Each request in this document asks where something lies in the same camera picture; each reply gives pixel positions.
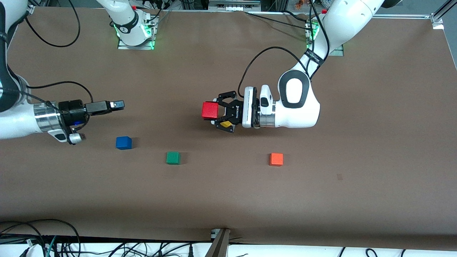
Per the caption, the red wooden block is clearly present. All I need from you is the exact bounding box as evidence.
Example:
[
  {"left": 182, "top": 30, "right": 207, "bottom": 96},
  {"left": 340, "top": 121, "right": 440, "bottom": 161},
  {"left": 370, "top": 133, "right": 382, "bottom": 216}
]
[{"left": 202, "top": 101, "right": 219, "bottom": 120}]

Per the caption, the aluminium profile bar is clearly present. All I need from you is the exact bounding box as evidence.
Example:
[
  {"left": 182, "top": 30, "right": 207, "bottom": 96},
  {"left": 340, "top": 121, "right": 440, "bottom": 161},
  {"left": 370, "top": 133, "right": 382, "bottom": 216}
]
[{"left": 205, "top": 228, "right": 231, "bottom": 257}]

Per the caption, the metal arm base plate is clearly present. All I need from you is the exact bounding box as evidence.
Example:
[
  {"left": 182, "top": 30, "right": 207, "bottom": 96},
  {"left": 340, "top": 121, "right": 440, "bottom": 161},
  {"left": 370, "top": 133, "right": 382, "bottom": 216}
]
[
  {"left": 306, "top": 21, "right": 344, "bottom": 56},
  {"left": 118, "top": 14, "right": 157, "bottom": 50}
]

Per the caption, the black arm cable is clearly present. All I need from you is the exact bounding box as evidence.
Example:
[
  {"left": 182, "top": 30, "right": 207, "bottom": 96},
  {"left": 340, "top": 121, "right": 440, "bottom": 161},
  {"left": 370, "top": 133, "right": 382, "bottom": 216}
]
[
  {"left": 238, "top": 0, "right": 331, "bottom": 94},
  {"left": 21, "top": 0, "right": 94, "bottom": 125}
]

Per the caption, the black table cable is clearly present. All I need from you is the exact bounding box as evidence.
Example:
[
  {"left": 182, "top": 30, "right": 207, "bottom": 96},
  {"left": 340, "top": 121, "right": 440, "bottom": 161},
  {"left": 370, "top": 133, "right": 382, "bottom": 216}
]
[{"left": 245, "top": 11, "right": 311, "bottom": 31}]

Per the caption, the aluminium frame rail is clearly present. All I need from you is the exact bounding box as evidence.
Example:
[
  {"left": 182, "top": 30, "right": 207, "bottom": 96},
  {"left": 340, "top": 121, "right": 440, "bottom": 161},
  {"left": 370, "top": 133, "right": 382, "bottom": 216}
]
[{"left": 375, "top": 14, "right": 434, "bottom": 19}]

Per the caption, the black looped cable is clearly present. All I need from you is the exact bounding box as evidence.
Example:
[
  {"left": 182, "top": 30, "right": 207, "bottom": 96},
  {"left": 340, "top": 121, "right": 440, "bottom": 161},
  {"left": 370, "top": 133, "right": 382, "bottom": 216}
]
[{"left": 0, "top": 218, "right": 81, "bottom": 257}]

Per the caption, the white power strip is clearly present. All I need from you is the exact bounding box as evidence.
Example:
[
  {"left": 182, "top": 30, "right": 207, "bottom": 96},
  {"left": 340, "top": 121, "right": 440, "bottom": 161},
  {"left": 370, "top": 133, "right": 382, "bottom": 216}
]
[{"left": 209, "top": 0, "right": 262, "bottom": 11}]

